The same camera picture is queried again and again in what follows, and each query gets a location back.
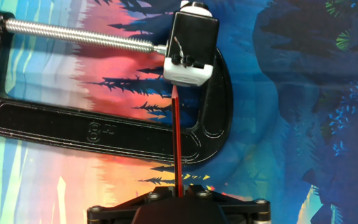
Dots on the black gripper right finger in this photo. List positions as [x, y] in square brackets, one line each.
[241, 205]

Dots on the red and black pencil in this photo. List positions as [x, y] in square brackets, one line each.
[177, 140]

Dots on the landscape printed cloth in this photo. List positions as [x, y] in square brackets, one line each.
[275, 124]

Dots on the black metal C-clamp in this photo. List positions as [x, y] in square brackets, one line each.
[73, 130]

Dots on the white and black pencil sharpener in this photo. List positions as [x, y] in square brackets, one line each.
[194, 34]

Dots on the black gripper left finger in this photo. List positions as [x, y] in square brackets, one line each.
[120, 207]

